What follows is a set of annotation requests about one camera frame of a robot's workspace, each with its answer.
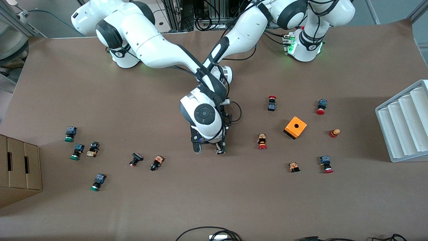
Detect black square button red base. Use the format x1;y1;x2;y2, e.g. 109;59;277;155
129;153;144;168

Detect green mushroom button blue block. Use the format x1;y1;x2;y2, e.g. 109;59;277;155
70;144;85;161
64;126;78;143
90;173;107;192

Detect white ribbed tray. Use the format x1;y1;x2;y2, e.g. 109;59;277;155
375;79;428;163

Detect grey metal strip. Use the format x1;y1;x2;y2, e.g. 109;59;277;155
364;0;381;24

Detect brown cardboard box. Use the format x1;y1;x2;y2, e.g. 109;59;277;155
0;134;43;209

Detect aluminium profile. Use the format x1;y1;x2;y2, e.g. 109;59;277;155
410;0;428;22
0;0;45;38

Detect grey chair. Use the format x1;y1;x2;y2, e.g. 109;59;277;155
0;18;29;67

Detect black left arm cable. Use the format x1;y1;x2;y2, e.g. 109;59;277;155
230;101;242;122

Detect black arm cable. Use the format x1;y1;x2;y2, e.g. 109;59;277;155
230;101;242;122
189;94;228;144

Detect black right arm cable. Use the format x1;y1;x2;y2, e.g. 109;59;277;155
189;94;228;144

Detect black selector switch orange block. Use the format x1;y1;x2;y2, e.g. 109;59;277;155
150;155;165;172

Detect orange button enclosure box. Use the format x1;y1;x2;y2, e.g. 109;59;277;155
284;116;308;140

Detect black cable loop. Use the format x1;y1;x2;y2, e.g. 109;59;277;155
175;226;242;241

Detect tangled black cables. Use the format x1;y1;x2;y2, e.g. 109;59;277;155
194;0;303;31

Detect aluminium frame rack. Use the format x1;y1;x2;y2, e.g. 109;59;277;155
160;0;301;32

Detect thin teal cable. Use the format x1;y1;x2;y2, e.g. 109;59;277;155
27;9;82;36

